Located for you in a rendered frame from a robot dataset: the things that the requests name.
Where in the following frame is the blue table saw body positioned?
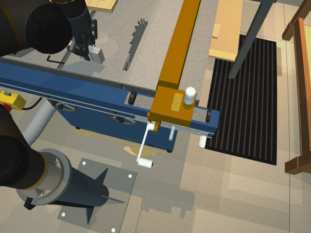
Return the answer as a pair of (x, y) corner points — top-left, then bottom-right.
(0, 0), (221, 155)

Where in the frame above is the yellow switch box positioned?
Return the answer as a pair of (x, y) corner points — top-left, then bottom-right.
(0, 89), (27, 112)

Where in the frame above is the grey metal setup bar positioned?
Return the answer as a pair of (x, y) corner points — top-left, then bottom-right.
(88, 45), (105, 64)

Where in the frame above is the dark grey steel beam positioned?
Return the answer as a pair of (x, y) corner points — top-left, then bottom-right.
(228, 0), (267, 80)

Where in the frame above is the black cable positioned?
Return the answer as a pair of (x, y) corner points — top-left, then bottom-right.
(22, 97), (44, 111)

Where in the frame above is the grey dust hose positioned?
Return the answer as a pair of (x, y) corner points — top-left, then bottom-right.
(21, 98), (58, 147)

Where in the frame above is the small light wooden block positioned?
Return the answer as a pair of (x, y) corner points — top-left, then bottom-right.
(212, 23), (222, 39)

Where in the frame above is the long light wooden board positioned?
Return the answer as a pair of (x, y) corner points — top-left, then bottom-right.
(208, 0), (244, 63)

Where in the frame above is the blue handwheel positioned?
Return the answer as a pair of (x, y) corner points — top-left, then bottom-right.
(56, 102), (78, 114)
(108, 113), (137, 126)

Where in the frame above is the black hex key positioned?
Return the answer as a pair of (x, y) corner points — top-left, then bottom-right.
(46, 55), (65, 65)

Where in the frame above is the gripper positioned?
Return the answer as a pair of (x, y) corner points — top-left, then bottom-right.
(67, 17), (98, 62)

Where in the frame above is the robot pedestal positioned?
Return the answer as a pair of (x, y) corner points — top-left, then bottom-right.
(16, 148), (138, 233)

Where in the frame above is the brown wooden frame rack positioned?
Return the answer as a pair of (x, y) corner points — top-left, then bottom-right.
(281, 0), (311, 175)

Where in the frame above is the black ribbed floor mat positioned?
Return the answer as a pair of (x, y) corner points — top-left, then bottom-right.
(205, 33), (278, 167)

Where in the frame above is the white fence lock lever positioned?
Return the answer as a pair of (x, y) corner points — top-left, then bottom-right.
(136, 121), (156, 169)

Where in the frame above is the grey circular saw blade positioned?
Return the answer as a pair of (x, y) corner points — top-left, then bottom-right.
(123, 18), (149, 71)

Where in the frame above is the yellow cursor window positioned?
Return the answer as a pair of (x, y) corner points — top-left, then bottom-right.
(171, 93), (184, 113)

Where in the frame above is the white cylindrical fence knob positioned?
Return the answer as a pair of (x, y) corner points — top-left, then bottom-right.
(182, 86), (197, 106)

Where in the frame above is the light plywood sheet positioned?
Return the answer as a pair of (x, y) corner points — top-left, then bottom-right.
(86, 0), (119, 13)

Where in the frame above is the orange rip fence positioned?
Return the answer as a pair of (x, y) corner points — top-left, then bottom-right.
(146, 0), (202, 134)

